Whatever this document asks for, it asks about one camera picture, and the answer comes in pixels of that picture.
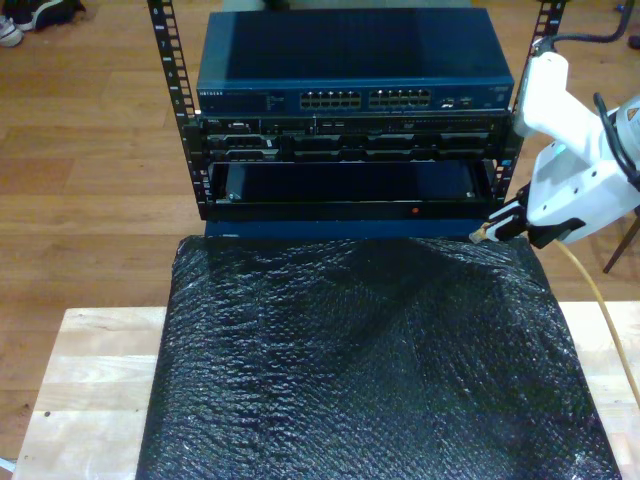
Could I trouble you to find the yellow network cable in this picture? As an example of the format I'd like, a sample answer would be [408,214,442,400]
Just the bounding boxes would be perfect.
[469,227,640,401]

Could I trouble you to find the black perforated rack post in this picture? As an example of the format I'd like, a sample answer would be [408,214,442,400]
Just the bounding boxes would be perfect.
[146,0,211,222]
[488,0,570,219]

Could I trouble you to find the black bubble wrap mat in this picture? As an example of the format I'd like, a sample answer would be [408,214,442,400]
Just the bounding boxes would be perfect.
[135,230,624,480]

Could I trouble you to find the black rack server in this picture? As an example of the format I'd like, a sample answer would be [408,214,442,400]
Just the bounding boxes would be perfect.
[182,113,529,165]

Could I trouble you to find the blue base board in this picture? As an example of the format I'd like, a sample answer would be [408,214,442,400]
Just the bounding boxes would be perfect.
[204,217,504,242]

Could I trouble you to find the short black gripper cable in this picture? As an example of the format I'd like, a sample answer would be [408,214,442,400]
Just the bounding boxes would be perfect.
[593,92,640,194]

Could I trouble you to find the white shoe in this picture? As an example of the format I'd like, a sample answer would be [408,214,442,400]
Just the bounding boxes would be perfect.
[0,14,25,49]

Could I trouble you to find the blue network switch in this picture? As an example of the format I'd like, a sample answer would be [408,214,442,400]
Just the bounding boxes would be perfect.
[196,7,516,118]

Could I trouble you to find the dark wooden stool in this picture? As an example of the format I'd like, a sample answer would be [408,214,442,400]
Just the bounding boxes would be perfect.
[602,209,640,275]

